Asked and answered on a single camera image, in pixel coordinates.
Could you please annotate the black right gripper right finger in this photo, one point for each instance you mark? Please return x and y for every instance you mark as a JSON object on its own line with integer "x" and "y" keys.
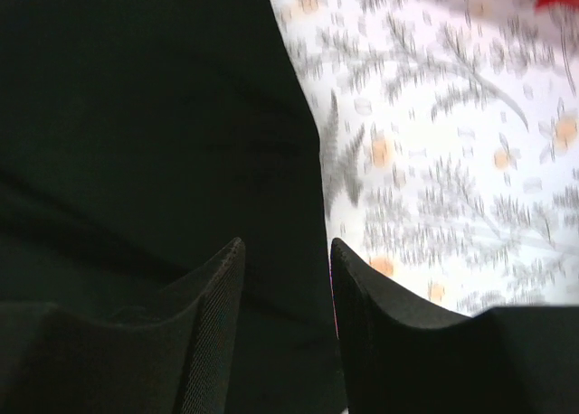
{"x": 404, "y": 354}

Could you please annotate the black floral print t-shirt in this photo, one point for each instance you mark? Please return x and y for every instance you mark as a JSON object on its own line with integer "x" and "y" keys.
{"x": 139, "y": 137}

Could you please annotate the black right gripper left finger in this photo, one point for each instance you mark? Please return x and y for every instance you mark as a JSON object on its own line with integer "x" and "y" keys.
{"x": 172, "y": 355}

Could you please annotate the floral patterned table mat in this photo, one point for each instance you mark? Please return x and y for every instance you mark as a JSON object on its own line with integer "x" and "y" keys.
{"x": 449, "y": 141}

